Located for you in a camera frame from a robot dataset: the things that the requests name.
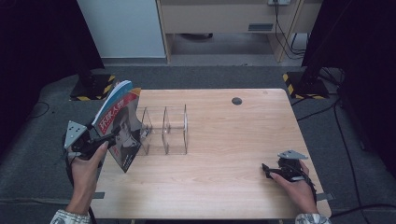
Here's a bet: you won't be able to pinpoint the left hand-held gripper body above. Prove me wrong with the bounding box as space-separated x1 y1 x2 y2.
64 120 98 161

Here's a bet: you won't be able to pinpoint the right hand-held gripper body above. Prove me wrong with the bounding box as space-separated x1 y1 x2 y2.
275 149 309 183

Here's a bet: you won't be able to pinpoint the magazine with portrait cover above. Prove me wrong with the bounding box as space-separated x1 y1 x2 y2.
91 79 143 174

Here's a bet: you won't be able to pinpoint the clear acrylic divided organizer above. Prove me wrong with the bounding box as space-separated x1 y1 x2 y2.
134 104 190 157

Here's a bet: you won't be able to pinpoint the person's right hand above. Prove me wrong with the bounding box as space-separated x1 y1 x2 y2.
269 160 318 208

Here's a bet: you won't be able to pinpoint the person's left hand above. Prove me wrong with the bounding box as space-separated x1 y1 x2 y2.
66 140 110 190

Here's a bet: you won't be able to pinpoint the metal stand with striped base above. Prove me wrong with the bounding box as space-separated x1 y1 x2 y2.
281 0 331 101
69 55 118 102

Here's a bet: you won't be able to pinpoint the black curtain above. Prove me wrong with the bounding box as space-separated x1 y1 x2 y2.
301 0 396 171
0 0 105 157

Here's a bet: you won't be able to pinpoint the white cabinet panel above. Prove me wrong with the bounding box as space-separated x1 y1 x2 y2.
76 0 166 60

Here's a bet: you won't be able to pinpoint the grey vent grille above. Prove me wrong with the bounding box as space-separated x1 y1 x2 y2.
247 22 275 33

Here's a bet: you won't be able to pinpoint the light wooden desk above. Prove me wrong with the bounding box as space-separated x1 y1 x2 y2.
155 0 323 64

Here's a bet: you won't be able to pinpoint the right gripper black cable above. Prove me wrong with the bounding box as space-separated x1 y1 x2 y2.
292 164 318 204

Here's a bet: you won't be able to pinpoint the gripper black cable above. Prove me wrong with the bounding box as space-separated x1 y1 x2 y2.
292 164 318 204
63 130 98 224

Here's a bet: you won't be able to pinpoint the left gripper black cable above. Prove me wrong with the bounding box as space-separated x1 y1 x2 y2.
63 130 98 224

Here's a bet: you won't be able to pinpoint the thin black floor cable loop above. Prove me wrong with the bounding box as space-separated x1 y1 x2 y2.
23 101 51 121

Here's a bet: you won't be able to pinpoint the long black floor cable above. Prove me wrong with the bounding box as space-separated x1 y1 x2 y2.
332 99 366 218

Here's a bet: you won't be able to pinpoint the black hanging cables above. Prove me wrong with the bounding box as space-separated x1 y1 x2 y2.
273 2 307 61

